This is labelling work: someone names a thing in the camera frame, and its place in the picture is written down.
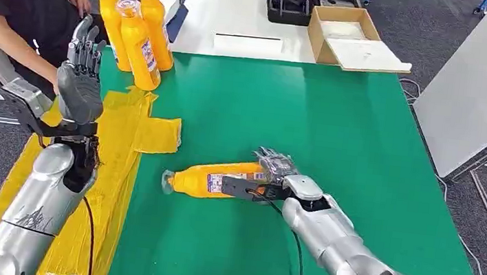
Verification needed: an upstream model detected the white flat board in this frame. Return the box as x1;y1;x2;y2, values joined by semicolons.
323;35;415;79

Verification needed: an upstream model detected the white foam sheet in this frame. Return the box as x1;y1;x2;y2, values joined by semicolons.
318;18;370;44

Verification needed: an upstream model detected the black label printer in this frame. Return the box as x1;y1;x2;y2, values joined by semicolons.
263;0;318;29

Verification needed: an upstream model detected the white desk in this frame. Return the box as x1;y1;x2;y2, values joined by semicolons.
143;0;325;69

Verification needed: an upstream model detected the green table mat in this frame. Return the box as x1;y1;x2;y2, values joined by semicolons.
74;39;487;275

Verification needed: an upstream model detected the tablet with blue cover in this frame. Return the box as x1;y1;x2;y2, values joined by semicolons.
162;0;192;45

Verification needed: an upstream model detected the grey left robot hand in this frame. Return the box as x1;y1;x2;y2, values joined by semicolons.
52;11;115;127

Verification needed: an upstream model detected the orange drink bottle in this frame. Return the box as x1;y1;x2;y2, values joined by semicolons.
83;0;140;74
106;0;171;94
159;151;272;207
125;0;182;74

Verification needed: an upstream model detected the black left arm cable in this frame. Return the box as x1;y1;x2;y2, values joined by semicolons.
74;196;102;275

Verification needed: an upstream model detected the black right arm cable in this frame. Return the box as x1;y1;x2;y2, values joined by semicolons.
235;188;314;275

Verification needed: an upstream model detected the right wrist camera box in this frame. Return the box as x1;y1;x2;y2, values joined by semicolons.
219;174;288;206

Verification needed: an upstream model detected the open cardboard box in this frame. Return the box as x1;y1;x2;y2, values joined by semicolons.
303;3;385;72

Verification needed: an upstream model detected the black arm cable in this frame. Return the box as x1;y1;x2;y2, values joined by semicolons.
74;196;102;275
235;188;314;275

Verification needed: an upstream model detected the yellow plastic sheet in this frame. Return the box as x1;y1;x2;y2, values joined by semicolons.
0;71;187;275

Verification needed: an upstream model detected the white side table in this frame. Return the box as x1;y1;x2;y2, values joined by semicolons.
404;0;487;186

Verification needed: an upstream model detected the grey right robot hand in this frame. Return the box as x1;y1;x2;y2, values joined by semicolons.
249;146;303;189

